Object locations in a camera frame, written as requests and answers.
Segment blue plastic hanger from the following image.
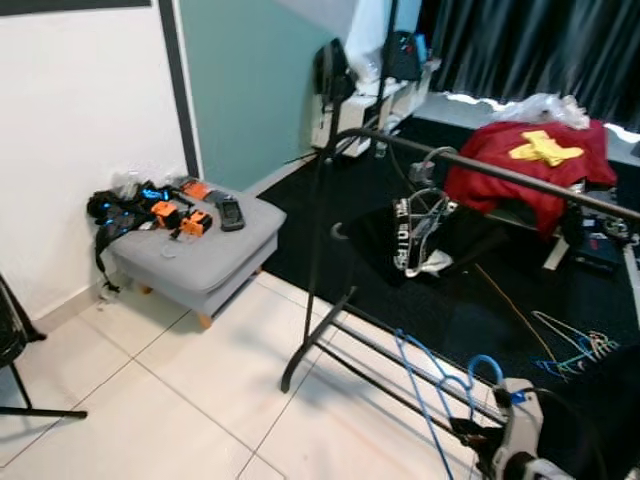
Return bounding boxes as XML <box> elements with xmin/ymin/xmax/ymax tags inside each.
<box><xmin>535</xmin><ymin>335</ymin><xmax>623</xmax><ymax>383</ymax></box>
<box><xmin>393</xmin><ymin>328</ymin><xmax>509</xmax><ymax>480</ymax></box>

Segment patterned knit garment with lettering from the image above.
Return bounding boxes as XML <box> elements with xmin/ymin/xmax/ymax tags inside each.
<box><xmin>345</xmin><ymin>188</ymin><xmax>513</xmax><ymax>289</ymax></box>

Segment grey hanger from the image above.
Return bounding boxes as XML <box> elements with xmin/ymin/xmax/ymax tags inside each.
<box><xmin>400</xmin><ymin>146</ymin><xmax>461</xmax><ymax>276</ymax></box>

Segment black floor carpet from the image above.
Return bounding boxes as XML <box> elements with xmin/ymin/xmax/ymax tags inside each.
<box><xmin>255</xmin><ymin>112</ymin><xmax>640</xmax><ymax>421</ymax></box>

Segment red cloth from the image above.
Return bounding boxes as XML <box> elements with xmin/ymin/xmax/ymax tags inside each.
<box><xmin>444</xmin><ymin>118</ymin><xmax>619</xmax><ymax>237</ymax></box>

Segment black metal clothes rack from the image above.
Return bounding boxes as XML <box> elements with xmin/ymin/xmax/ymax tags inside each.
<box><xmin>280</xmin><ymin>125</ymin><xmax>640</xmax><ymax>446</ymax></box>

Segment small grey box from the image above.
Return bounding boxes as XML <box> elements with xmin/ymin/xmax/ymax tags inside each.
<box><xmin>408</xmin><ymin>158</ymin><xmax>441</xmax><ymax>189</ymax></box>

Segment yellow cloth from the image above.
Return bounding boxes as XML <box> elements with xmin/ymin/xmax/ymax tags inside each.
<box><xmin>508</xmin><ymin>129</ymin><xmax>585</xmax><ymax>169</ymax></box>

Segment grey upholstered ottoman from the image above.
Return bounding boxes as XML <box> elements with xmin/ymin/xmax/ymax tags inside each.
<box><xmin>108</xmin><ymin>183</ymin><xmax>289</xmax><ymax>331</ymax></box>

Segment white plastic bag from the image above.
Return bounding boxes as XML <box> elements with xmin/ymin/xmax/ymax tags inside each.
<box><xmin>495</xmin><ymin>92</ymin><xmax>593</xmax><ymax>131</ymax></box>

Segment white shelf unit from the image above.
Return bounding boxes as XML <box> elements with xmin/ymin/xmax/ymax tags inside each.
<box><xmin>308</xmin><ymin>55</ymin><xmax>443</xmax><ymax>163</ymax></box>

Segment orange black battery pack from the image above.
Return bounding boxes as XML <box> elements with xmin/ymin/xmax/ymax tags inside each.
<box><xmin>150</xmin><ymin>200</ymin><xmax>183</xmax><ymax>231</ymax></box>
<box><xmin>178</xmin><ymin>177</ymin><xmax>213</xmax><ymax>201</ymax></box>
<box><xmin>180</xmin><ymin>208</ymin><xmax>215</xmax><ymax>239</ymax></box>

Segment black bag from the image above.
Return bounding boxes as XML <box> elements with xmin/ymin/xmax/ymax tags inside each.
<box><xmin>383</xmin><ymin>30</ymin><xmax>428</xmax><ymax>83</ymax></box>

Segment black backpack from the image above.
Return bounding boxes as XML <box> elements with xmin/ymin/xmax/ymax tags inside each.
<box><xmin>314</xmin><ymin>38</ymin><xmax>358</xmax><ymax>109</ymax></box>

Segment black curtains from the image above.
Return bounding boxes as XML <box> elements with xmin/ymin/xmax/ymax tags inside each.
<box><xmin>418</xmin><ymin>0</ymin><xmax>640</xmax><ymax>129</ymax></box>

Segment clear plastic bag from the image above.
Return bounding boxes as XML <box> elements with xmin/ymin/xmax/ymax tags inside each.
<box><xmin>108</xmin><ymin>168</ymin><xmax>153</xmax><ymax>197</ymax></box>

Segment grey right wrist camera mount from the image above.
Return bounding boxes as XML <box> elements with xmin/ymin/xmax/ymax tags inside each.
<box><xmin>492</xmin><ymin>377</ymin><xmax>549</xmax><ymax>479</ymax></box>

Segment yellow cable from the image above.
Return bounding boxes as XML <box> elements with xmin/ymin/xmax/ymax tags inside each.
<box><xmin>470</xmin><ymin>260</ymin><xmax>561</xmax><ymax>369</ymax></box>

